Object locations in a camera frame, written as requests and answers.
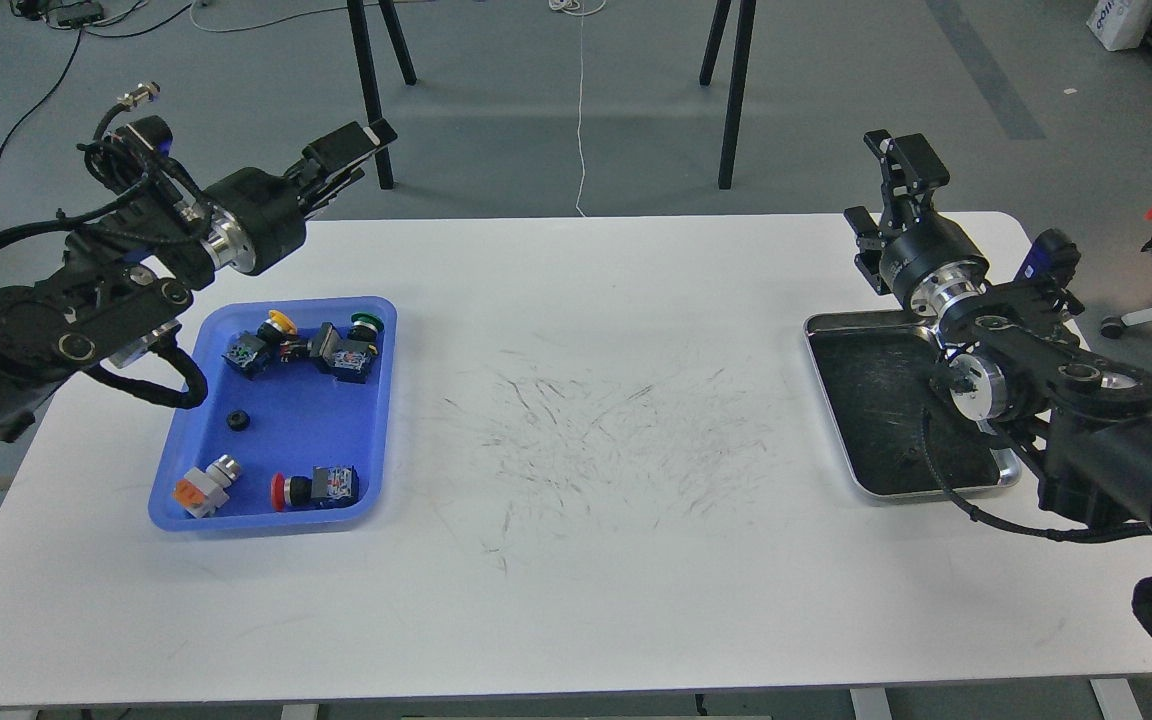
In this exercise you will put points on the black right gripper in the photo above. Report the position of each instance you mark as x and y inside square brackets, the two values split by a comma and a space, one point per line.
[926, 261]

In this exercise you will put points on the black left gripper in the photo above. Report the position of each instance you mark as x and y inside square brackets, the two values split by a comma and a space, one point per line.
[257, 218]

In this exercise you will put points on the small black gear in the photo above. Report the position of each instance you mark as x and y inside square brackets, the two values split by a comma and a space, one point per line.
[238, 420]

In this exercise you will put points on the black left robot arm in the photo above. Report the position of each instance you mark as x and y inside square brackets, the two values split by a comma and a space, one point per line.
[133, 266]

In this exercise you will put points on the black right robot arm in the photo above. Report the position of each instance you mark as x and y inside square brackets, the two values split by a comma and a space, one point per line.
[1080, 422]

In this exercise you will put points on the metal tray with black mat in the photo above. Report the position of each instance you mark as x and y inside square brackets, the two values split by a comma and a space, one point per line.
[875, 369]

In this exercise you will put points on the black tripod right leg pair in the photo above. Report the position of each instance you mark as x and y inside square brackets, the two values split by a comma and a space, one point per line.
[742, 49]

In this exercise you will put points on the blue plastic tray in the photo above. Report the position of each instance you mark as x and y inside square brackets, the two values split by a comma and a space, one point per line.
[300, 418]

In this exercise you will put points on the white cardboard box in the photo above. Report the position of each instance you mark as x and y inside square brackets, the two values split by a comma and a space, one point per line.
[1119, 25]

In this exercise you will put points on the power strip on floor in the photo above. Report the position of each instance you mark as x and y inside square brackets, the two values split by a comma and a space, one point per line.
[74, 14]

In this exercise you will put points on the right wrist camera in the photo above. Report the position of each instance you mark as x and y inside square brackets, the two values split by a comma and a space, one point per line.
[1053, 257]

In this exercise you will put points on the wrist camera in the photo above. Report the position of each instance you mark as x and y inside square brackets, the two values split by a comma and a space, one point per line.
[1053, 257]
[117, 157]

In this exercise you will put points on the green push button switch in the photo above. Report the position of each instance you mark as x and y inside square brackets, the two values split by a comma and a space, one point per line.
[348, 356]

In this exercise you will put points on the yellow push button switch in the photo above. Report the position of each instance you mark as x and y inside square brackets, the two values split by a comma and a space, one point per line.
[276, 340]

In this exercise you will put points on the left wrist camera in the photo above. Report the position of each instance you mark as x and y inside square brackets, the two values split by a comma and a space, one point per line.
[117, 157]

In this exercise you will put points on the red push button switch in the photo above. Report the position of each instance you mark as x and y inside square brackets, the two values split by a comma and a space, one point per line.
[326, 487]

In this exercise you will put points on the silver orange button switch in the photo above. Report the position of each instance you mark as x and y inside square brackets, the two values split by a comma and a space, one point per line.
[202, 491]

